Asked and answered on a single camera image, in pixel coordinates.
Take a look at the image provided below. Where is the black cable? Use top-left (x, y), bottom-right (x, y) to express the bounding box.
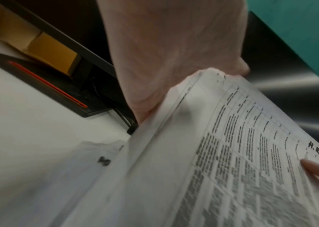
top-left (91, 76), bottom-right (139, 135)

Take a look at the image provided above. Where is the black monitor stand red stripe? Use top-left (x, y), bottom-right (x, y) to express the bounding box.
top-left (0, 47), bottom-right (112, 119)

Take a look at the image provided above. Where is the person's left hand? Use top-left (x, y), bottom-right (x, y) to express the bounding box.
top-left (96, 0), bottom-right (252, 125)

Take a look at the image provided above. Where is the dark glossy metal panel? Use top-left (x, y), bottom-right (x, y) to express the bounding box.
top-left (239, 10), bottom-right (319, 157)

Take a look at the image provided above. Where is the stack of printed paper sheets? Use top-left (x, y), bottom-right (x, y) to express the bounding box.
top-left (61, 67), bottom-right (319, 227)

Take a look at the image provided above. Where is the brown cardboard box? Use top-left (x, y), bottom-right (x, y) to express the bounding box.
top-left (0, 0), bottom-right (82, 76)

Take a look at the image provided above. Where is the teal panel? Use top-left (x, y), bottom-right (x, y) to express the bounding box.
top-left (246, 0), bottom-right (319, 98)

